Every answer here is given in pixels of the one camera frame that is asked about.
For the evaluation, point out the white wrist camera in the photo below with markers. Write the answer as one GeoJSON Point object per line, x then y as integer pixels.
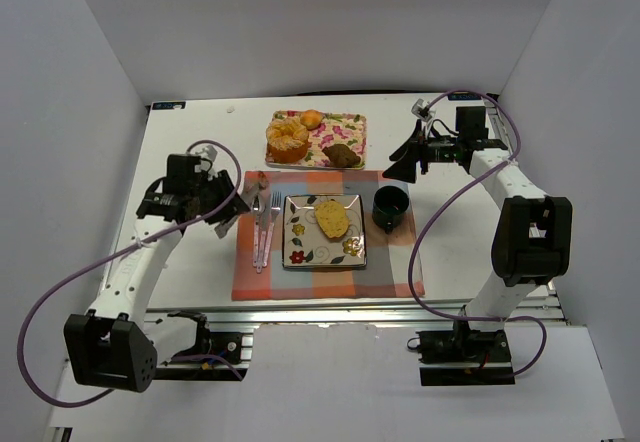
{"type": "Point", "coordinates": [207, 153]}
{"type": "Point", "coordinates": [422, 111]}

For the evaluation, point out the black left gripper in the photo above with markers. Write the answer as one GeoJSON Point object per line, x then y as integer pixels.
{"type": "Point", "coordinates": [223, 193]}

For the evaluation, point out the yellow bread slice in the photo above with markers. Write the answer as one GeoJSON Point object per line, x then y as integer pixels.
{"type": "Point", "coordinates": [332, 219]}

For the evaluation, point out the silver fork pink handle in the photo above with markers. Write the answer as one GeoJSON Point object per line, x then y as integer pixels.
{"type": "Point", "coordinates": [275, 209]}

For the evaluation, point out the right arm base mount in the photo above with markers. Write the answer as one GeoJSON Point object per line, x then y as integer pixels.
{"type": "Point", "coordinates": [461, 356]}

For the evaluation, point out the square floral plate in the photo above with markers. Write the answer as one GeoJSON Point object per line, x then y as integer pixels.
{"type": "Point", "coordinates": [305, 246]}

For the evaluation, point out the small golden bread roll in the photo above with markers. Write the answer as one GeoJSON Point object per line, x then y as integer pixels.
{"type": "Point", "coordinates": [311, 119]}

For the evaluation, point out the silver spoon pink handle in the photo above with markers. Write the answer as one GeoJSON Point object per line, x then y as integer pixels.
{"type": "Point", "coordinates": [258, 209]}

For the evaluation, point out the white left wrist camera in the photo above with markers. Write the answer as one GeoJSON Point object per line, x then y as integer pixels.
{"type": "Point", "coordinates": [207, 153]}

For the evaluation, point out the dark green mug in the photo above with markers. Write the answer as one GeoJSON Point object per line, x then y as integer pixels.
{"type": "Point", "coordinates": [390, 204]}

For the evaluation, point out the checkered orange placemat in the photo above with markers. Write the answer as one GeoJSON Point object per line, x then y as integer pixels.
{"type": "Point", "coordinates": [388, 272]}

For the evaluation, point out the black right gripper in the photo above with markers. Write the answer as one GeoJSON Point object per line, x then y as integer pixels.
{"type": "Point", "coordinates": [424, 149]}

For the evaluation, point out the orange bundt cake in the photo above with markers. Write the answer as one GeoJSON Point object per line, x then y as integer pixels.
{"type": "Point", "coordinates": [287, 140]}

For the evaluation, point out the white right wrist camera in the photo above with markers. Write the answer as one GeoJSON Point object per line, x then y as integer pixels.
{"type": "Point", "coordinates": [422, 111]}

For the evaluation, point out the brown chocolate muffin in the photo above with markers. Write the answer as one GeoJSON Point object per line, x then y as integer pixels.
{"type": "Point", "coordinates": [341, 156]}

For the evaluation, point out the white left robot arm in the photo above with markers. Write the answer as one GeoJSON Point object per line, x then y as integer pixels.
{"type": "Point", "coordinates": [110, 346]}

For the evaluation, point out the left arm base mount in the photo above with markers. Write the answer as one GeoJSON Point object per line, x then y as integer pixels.
{"type": "Point", "coordinates": [220, 349]}

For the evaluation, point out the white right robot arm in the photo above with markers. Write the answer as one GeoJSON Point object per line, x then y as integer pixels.
{"type": "Point", "coordinates": [531, 245]}

